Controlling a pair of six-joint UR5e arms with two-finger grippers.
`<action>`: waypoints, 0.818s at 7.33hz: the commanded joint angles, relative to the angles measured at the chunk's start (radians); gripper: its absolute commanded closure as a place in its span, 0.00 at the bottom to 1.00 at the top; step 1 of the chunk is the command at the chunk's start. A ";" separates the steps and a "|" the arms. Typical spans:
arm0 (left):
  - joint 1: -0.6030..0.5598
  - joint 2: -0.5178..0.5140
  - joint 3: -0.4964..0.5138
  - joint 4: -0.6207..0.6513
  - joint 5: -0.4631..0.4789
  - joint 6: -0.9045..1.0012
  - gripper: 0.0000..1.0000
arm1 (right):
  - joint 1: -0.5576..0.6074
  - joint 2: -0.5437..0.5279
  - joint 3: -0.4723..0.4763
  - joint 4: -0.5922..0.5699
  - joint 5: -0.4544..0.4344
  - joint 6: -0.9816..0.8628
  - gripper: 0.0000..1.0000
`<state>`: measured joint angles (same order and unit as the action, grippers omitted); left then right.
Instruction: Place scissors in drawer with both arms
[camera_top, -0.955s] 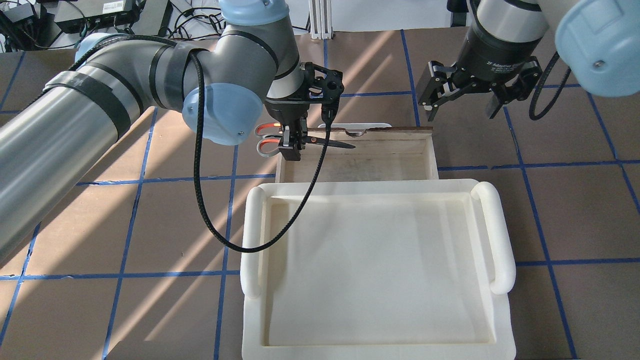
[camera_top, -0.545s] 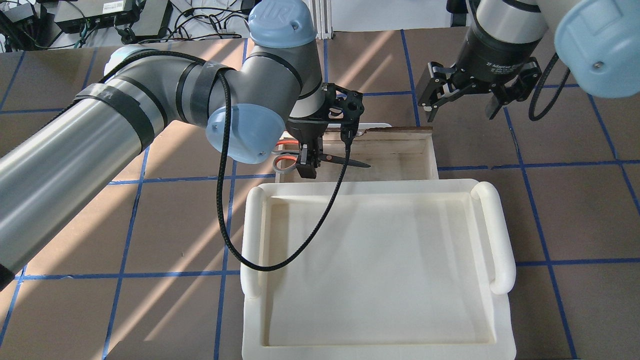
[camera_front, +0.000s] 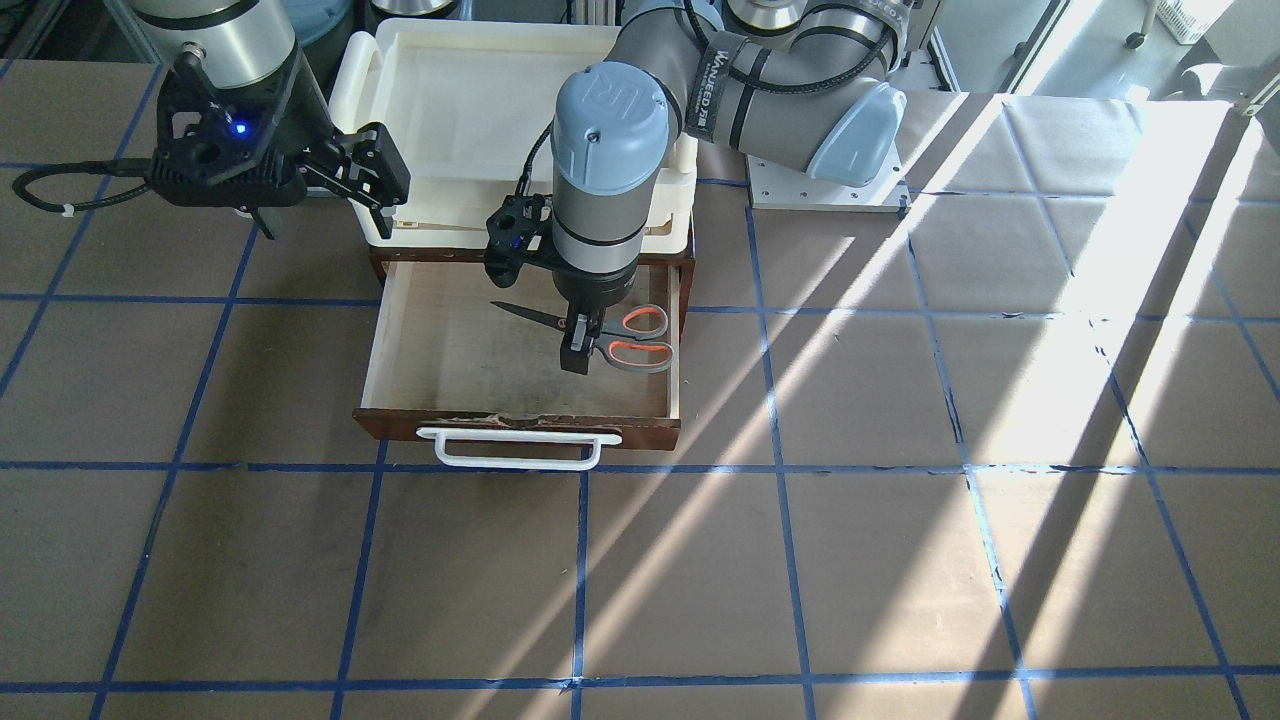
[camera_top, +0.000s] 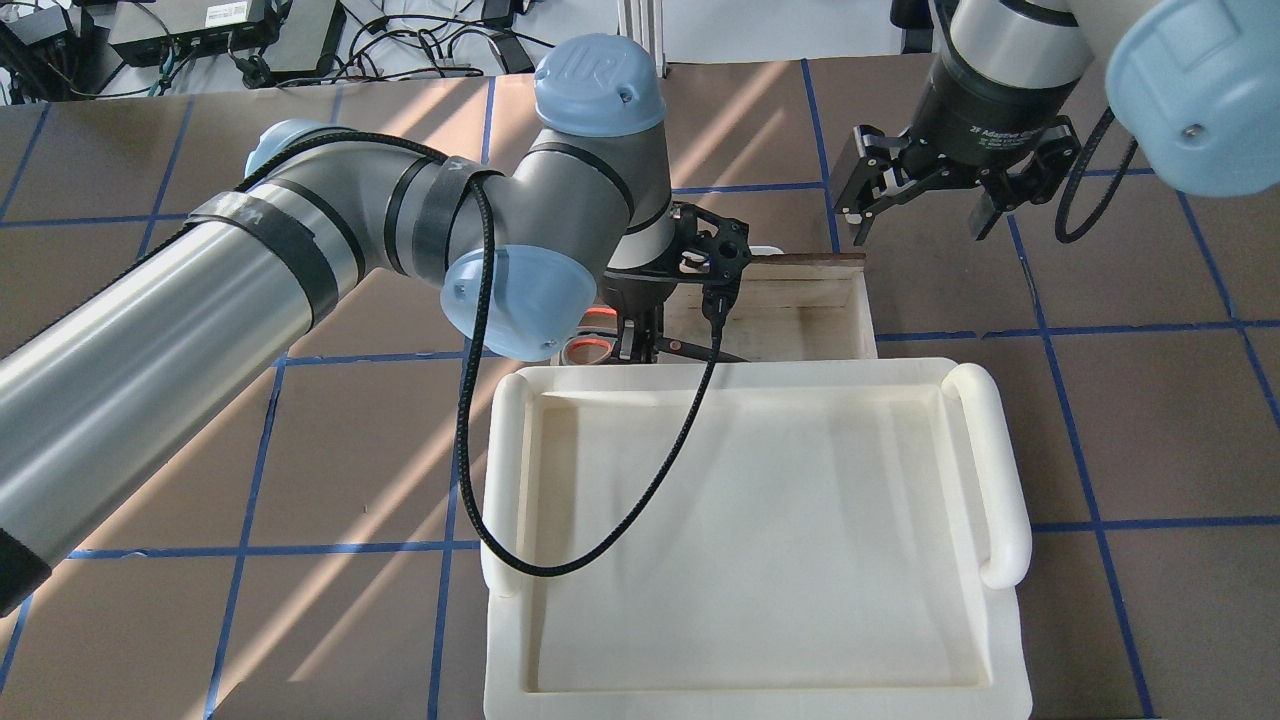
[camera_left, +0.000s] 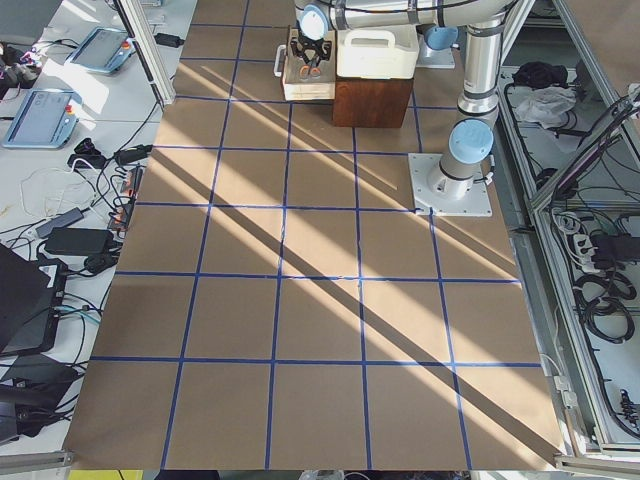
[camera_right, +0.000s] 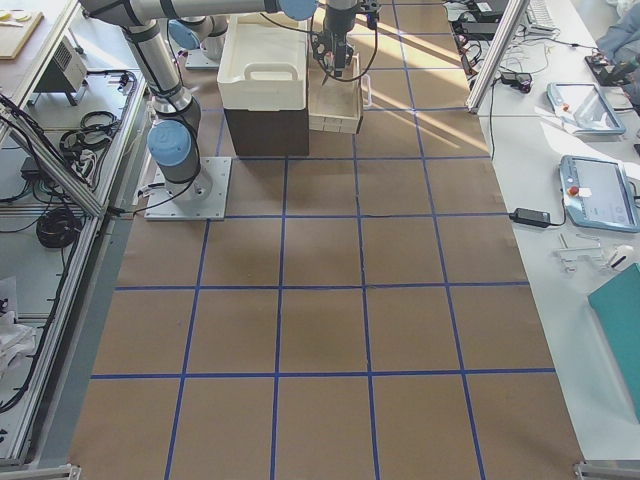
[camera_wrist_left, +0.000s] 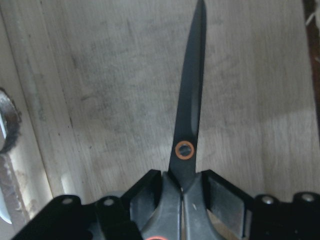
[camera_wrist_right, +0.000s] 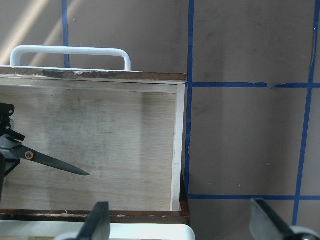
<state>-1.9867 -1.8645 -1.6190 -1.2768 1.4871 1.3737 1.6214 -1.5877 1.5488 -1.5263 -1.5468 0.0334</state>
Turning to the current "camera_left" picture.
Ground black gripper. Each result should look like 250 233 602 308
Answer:
291 33 332 63

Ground orange handled scissors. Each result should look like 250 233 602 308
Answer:
299 56 321 80

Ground white drawer with handle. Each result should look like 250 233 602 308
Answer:
273 28 337 101

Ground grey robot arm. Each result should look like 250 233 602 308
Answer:
294 0 511 200

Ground brown wooden drawer cabinet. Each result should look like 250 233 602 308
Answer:
332 77 414 128

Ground white plastic storage box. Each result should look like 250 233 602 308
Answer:
336 25 419 80

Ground black power adapter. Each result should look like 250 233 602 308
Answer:
154 32 184 48

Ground upper blue teach pendant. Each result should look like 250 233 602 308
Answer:
65 27 135 75

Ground blue teach pendant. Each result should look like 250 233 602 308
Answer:
1 89 82 149
65 27 135 75

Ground black cloth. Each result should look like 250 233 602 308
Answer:
512 61 568 89

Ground orange power strip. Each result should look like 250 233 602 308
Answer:
108 166 144 233

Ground white crumpled cloth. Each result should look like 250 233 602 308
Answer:
514 86 577 129

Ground lower blue teach pendant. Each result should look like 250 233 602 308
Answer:
1 89 82 149

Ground large black power brick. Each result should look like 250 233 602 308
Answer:
44 227 113 256

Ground black laptop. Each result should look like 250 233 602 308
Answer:
1 246 68 357

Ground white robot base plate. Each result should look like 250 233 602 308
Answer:
408 153 492 217

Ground aluminium frame post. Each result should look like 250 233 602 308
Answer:
114 0 176 108

